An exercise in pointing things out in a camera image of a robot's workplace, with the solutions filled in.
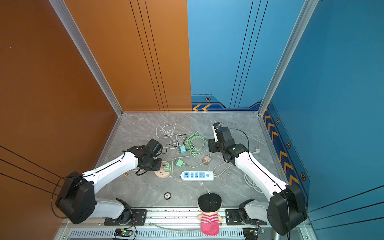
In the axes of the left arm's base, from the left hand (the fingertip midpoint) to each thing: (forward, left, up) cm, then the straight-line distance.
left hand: (158, 166), depth 86 cm
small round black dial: (-15, -6, -5) cm, 17 cm away
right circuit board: (-31, -49, -5) cm, 58 cm away
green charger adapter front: (+4, -12, -3) cm, 12 cm away
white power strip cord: (-7, -53, -4) cm, 54 cm away
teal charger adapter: (+13, -13, -3) cm, 18 cm away
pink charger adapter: (+6, -28, -2) cm, 29 cm away
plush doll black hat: (-21, -29, +4) cm, 36 cm away
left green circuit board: (-31, +13, -6) cm, 34 cm away
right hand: (+10, -31, +12) cm, 35 cm away
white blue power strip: (-5, -24, -2) cm, 25 cm away
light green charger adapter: (-2, -6, +3) cm, 6 cm away
